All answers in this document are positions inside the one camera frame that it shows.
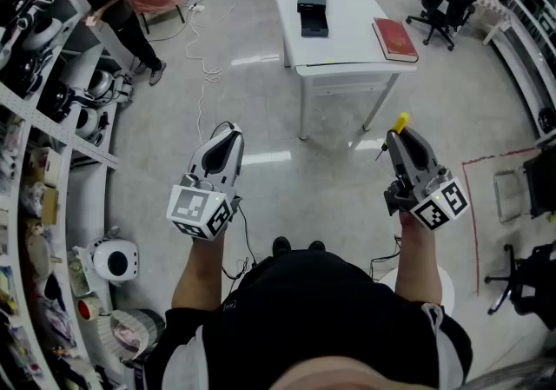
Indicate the person's left forearm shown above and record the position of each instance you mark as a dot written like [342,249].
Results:
[200,271]

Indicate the metal frame chair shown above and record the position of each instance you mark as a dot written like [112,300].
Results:
[538,184]

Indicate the white helmet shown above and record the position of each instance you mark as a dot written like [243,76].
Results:
[41,34]
[101,83]
[87,122]

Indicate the grey ribbed waste basket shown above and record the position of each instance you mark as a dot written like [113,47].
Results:
[130,332]

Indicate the black swivel chair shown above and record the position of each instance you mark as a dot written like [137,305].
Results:
[530,284]

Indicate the person's right forearm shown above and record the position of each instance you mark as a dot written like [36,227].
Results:
[417,262]

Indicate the black helmet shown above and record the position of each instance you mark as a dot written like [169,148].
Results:
[56,101]

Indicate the red hardcover book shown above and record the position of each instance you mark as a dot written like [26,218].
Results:
[395,40]

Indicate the white round robot head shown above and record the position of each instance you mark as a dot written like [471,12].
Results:
[115,260]

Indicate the white square table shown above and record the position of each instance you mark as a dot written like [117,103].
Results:
[347,41]

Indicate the long white shelving unit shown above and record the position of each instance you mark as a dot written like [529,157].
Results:
[48,127]

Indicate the person's black shirt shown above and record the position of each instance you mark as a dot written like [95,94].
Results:
[313,314]

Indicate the black container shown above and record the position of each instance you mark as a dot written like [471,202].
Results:
[313,4]

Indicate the person's black shoe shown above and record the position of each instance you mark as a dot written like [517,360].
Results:
[317,246]
[281,245]

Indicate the cardboard box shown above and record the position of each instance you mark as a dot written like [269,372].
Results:
[50,205]

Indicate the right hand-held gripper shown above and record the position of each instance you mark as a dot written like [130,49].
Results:
[438,206]

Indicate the white round stool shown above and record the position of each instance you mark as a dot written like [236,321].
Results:
[447,288]

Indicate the white power strip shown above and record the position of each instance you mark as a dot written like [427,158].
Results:
[196,7]

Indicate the white window-side shelf rack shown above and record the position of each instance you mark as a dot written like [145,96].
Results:
[527,32]

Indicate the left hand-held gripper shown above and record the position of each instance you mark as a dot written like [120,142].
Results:
[191,208]

